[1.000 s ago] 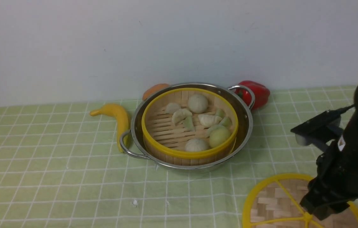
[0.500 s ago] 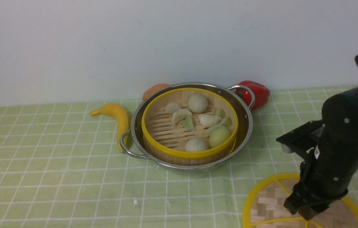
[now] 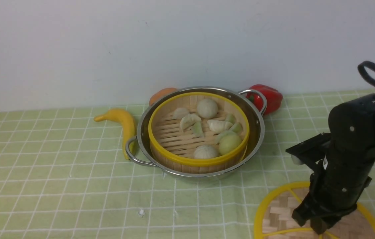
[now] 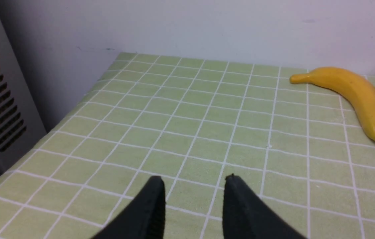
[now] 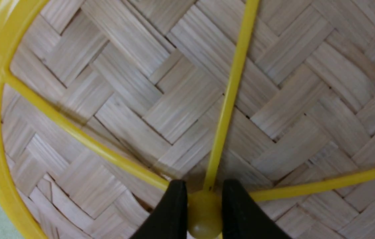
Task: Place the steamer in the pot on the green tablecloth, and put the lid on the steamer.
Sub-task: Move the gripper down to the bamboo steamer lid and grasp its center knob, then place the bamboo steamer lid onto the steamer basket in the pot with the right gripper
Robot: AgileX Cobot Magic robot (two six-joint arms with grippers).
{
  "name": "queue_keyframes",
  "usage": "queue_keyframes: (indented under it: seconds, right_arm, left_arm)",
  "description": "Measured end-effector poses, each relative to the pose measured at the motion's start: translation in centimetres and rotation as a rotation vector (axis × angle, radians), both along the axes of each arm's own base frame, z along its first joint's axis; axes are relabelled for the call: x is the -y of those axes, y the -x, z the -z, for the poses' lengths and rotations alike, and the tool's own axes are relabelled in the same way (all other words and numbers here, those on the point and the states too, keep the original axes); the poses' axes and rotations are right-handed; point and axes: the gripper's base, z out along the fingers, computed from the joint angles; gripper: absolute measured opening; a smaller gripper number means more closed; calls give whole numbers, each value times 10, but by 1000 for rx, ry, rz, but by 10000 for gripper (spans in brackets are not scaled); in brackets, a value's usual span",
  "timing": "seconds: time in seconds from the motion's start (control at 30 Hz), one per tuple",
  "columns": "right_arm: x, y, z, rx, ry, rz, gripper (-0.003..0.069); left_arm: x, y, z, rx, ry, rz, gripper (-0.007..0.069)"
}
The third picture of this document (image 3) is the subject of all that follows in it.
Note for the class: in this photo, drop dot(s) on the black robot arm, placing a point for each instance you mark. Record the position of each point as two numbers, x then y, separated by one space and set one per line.
341 161

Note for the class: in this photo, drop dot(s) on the white pleated dumpling centre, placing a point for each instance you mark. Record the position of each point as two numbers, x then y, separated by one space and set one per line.
219 126

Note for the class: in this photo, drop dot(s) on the orange toy fruit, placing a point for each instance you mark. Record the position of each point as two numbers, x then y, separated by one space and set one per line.
163 92

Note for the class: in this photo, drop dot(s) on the green dumpling back right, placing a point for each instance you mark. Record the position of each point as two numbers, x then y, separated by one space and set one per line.
237 128

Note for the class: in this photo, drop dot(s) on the white bun near gripper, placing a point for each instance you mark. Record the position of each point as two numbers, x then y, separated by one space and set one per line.
205 152

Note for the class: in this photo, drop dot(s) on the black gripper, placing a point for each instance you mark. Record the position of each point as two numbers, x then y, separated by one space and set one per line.
327 202

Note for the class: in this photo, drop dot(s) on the yellow plastic banana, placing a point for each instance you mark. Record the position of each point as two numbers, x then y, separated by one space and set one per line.
126 120

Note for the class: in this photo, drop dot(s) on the stainless steel pot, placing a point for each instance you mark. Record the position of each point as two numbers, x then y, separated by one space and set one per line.
142 154

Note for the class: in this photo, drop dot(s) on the small green dumpling front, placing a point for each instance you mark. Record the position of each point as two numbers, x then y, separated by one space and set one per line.
197 130

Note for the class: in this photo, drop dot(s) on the green dumpling beside bun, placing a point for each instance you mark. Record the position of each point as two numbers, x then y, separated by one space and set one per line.
223 134

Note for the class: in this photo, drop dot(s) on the yellow woven bamboo steamer lid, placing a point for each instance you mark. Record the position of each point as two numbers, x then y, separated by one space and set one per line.
273 218

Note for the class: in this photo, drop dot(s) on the yellow rimmed bamboo steamer basket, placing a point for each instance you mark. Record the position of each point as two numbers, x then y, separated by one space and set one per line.
174 148

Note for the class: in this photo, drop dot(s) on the white round steamed bun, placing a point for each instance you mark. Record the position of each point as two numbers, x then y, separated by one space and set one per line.
207 108

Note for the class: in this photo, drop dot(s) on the green dumpling back left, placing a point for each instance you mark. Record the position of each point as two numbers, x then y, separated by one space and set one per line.
230 118

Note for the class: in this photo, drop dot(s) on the pinkish white dumpling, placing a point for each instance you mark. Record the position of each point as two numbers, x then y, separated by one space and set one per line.
180 113

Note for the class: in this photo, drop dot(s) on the pale green round bun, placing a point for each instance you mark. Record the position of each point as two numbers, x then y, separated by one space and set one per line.
229 143

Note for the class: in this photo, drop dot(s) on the white dumpling left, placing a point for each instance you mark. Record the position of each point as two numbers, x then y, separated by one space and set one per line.
189 120

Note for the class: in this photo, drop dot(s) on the red toy bell pepper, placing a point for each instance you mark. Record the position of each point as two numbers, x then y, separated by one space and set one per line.
274 98

